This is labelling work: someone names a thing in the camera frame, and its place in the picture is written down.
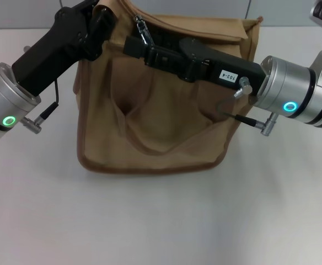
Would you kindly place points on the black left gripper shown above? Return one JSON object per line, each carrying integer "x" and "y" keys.
{"x": 53, "y": 52}

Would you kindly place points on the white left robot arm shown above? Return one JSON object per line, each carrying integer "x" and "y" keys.
{"x": 1, "y": 91}

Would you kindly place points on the silver metal zipper pull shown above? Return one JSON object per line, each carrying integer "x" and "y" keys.
{"x": 143, "y": 29}

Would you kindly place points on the khaki fabric food bag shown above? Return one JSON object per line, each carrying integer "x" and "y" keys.
{"x": 163, "y": 124}

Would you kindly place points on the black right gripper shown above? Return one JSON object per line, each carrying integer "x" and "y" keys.
{"x": 205, "y": 66}

